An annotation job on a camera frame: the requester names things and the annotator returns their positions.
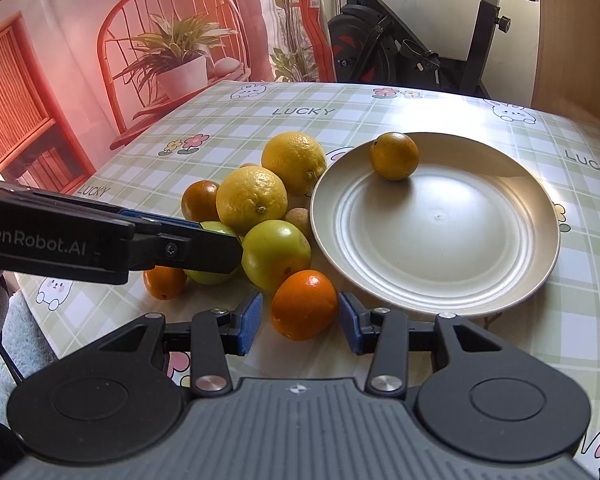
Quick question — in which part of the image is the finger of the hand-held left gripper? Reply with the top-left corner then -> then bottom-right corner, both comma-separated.
122,231 -> 244,277
116,208 -> 203,235

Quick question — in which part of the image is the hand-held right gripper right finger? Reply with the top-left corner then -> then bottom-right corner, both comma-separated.
337,291 -> 518,397

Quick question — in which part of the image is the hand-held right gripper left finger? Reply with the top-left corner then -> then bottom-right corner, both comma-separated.
85,291 -> 264,397

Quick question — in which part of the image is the green round fruit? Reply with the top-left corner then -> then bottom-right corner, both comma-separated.
241,219 -> 312,292
183,220 -> 242,286

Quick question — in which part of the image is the bright orange tangerine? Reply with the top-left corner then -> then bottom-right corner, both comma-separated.
143,265 -> 188,301
271,269 -> 339,341

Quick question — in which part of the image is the yellow lemon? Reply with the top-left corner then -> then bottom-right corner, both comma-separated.
261,131 -> 328,197
215,166 -> 289,237

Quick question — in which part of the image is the beige round plate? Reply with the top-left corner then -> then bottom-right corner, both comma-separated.
310,132 -> 562,319

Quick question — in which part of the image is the dark orange tangerine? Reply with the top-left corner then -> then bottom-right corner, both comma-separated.
181,180 -> 221,223
369,132 -> 420,182

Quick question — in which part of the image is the light blue rug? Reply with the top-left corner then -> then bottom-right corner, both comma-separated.
0,290 -> 58,423

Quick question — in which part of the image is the green checkered tablecloth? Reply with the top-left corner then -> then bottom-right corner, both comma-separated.
17,80 -> 600,480

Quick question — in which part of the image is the black exercise bike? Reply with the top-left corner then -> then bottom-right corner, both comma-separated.
327,0 -> 542,99

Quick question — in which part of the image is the wooden panel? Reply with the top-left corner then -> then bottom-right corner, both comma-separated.
530,0 -> 600,128

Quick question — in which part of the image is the wall poster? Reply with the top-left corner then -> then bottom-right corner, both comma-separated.
0,0 -> 337,197

